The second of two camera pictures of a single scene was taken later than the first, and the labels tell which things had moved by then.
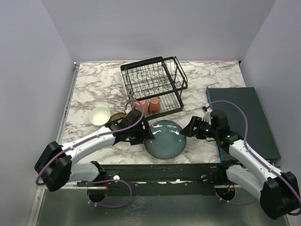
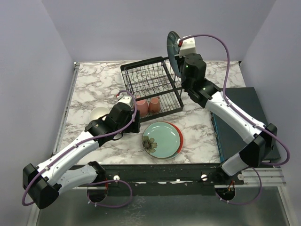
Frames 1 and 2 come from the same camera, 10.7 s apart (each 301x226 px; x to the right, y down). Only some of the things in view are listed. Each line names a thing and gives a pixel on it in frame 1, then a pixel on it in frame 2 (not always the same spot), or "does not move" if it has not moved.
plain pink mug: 138,106 does not move
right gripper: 188,130 -> 179,60
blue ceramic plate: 168,142 -> 174,49
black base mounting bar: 180,179 does not move
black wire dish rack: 161,77 does not move
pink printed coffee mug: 154,105 does not move
